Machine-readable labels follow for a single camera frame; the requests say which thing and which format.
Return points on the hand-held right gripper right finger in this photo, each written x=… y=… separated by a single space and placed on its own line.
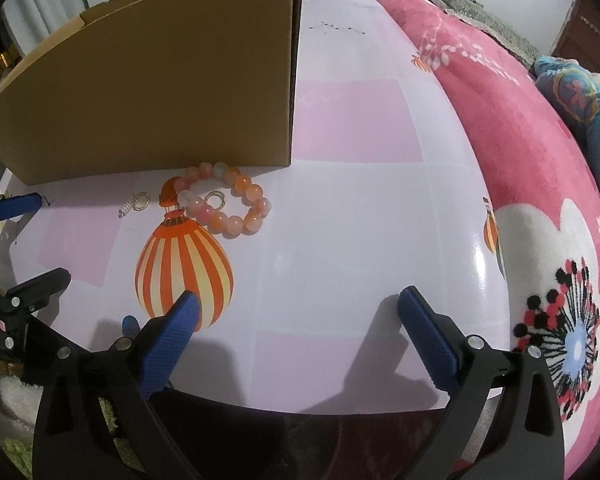
x=430 y=342

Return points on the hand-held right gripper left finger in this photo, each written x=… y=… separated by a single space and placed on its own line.
x=170 y=345

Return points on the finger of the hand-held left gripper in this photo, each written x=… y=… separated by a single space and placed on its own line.
x=40 y=287
x=17 y=206

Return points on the gold hoop crystal earring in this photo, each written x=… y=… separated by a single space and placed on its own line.
x=125 y=209

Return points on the brown cardboard box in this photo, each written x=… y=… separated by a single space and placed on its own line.
x=155 y=85

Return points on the glass window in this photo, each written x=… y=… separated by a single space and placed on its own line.
x=0 y=55

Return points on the balloon print table sheet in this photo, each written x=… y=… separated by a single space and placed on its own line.
x=355 y=210

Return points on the white curtain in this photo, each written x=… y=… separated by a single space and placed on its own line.
x=40 y=10

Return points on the pink flower blanket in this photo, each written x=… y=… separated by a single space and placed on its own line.
x=505 y=135

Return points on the green patterned blanket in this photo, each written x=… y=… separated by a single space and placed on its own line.
x=500 y=30

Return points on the brown wooden door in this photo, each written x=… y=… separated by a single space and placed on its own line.
x=590 y=30

